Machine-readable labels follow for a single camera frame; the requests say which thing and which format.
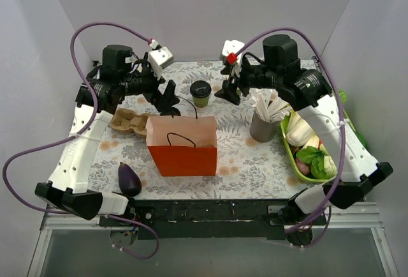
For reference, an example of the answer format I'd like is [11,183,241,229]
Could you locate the black plastic cup lid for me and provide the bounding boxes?
[189,80,212,99]

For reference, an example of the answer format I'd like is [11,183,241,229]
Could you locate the green paper cup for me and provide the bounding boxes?
[193,95,210,108]

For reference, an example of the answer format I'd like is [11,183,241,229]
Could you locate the orange paper bag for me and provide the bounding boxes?
[146,112,217,177]

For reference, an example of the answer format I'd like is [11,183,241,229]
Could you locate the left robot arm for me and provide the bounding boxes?
[34,45,179,226]

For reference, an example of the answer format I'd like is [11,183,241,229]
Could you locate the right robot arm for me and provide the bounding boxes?
[215,34,393,225]

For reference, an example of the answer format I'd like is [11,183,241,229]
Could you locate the white wrapped straws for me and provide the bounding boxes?
[251,89,292,123]

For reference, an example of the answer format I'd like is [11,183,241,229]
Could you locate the grey straw holder cup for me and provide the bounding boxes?
[249,112,280,143]

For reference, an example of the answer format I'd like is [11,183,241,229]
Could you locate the napa cabbage toy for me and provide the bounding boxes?
[286,111,315,147]

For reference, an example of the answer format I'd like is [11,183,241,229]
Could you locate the floral tablecloth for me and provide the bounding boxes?
[88,61,307,200]

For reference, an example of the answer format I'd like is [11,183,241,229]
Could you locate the white radish toy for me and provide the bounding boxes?
[303,135,328,155]

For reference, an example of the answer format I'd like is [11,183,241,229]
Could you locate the purple eggplant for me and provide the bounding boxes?
[117,163,142,197]

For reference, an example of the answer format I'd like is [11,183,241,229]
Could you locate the pink sweet potato toy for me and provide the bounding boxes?
[295,158,310,176]

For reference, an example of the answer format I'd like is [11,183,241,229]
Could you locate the white garlic toy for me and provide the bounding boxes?
[323,155,337,177]

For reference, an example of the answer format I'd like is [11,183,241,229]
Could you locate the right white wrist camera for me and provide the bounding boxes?
[219,40,245,76]

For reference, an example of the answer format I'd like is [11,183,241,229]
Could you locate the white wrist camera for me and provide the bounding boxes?
[147,47,174,80]
[219,40,245,76]

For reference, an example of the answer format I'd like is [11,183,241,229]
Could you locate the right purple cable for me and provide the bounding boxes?
[229,27,347,249]

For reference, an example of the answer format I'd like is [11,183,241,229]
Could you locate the purple cable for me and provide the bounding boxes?
[2,21,160,260]
[229,27,347,249]

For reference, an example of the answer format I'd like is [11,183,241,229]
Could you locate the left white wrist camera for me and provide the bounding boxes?
[147,47,174,80]

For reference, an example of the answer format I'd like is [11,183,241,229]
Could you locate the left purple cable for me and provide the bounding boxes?
[2,21,160,260]

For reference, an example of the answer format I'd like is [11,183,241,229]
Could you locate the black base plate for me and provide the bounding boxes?
[98,198,328,248]

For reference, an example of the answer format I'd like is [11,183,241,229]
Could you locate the aluminium frame rail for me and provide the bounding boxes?
[28,202,398,276]

